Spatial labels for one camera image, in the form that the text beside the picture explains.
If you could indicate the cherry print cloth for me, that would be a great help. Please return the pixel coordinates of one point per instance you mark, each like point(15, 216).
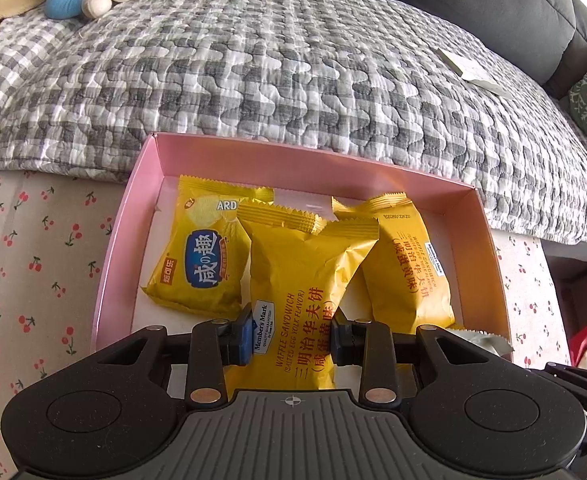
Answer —
point(38, 280)

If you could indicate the pink cardboard box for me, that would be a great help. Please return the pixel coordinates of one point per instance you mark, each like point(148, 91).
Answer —
point(133, 240)

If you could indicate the yellow waffle snack packet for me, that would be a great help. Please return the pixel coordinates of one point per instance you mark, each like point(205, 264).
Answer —
point(293, 270)
point(408, 270)

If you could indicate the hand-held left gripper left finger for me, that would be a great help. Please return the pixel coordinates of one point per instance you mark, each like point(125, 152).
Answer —
point(246, 336)

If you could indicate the dark grey sofa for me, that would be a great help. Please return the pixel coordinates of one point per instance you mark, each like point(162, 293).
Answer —
point(498, 5)

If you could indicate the yellow packet with blue label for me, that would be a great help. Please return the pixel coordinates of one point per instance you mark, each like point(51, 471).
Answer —
point(198, 260)

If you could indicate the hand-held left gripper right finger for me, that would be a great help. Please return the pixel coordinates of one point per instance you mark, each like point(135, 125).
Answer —
point(339, 341)

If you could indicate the grey checkered quilt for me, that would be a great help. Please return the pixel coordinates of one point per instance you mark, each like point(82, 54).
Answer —
point(273, 75)

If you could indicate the silver snack packet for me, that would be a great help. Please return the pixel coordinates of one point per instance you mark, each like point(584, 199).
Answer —
point(486, 342)

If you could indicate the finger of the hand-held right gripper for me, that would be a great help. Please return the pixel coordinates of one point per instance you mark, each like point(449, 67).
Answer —
point(576, 385)

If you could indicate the white paper packet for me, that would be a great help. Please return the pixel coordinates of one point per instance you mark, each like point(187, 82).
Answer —
point(468, 67)

